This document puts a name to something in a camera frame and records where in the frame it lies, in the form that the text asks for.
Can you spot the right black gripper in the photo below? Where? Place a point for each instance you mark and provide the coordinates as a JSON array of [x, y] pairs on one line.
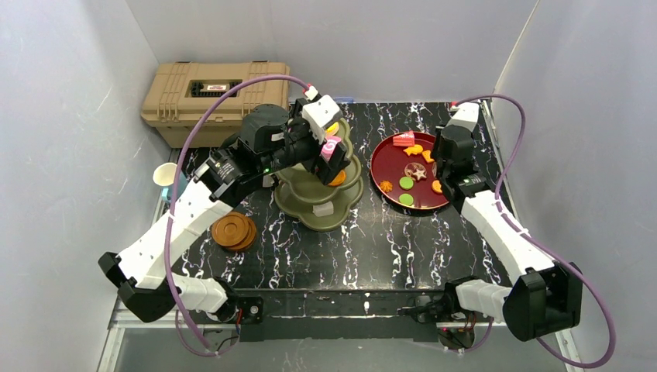
[[442, 153]]

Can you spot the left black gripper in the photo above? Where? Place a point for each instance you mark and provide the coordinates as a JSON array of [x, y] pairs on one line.
[[325, 161]]

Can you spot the orange tart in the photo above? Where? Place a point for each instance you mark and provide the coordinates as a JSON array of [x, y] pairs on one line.
[[338, 180]]

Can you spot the pink swirl roll cake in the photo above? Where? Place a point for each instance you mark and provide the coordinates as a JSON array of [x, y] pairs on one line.
[[332, 151]]

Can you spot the white cream cake piece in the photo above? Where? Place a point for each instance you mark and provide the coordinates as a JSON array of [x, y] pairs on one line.
[[324, 209]]

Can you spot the green three-tier dessert stand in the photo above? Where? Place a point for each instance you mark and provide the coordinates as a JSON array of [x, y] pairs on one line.
[[298, 191]]

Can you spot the yellow frosted donut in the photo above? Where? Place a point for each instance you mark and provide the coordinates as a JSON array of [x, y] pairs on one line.
[[332, 129]]

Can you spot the star shaped cookie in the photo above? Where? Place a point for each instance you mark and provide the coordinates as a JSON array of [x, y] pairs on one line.
[[417, 173]]

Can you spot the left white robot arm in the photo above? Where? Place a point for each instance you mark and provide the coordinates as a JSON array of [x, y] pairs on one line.
[[142, 272]]

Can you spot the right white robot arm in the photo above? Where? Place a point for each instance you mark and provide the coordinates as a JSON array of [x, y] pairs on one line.
[[545, 295]]

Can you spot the yellow square cracker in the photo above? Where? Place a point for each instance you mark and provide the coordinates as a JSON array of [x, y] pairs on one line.
[[427, 156]]

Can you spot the yellow fish shaped cookie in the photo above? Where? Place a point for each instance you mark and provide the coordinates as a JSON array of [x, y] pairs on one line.
[[416, 149]]

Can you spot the red layered cake slice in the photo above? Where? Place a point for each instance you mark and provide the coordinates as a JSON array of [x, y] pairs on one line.
[[404, 139]]

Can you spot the dark red round tray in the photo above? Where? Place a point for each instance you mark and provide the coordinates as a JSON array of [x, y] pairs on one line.
[[403, 171]]

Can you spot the green macaron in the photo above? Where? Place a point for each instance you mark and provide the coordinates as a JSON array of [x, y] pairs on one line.
[[406, 183], [406, 199]]

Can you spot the small round yellow cookie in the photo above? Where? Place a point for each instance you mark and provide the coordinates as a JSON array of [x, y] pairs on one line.
[[386, 186]]

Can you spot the brown wooden coaster stack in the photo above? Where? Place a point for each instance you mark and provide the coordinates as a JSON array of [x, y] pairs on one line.
[[234, 232]]

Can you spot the blue mug cream interior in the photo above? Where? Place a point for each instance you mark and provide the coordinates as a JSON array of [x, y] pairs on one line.
[[164, 176]]

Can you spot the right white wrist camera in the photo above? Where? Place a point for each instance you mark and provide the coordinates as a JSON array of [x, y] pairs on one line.
[[466, 116]]

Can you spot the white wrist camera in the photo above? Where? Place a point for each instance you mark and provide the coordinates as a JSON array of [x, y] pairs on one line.
[[320, 111], [466, 116]]

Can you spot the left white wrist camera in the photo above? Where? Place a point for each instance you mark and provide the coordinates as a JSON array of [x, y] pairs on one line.
[[320, 111]]

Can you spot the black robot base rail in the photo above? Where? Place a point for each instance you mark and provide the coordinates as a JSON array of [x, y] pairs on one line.
[[343, 314]]

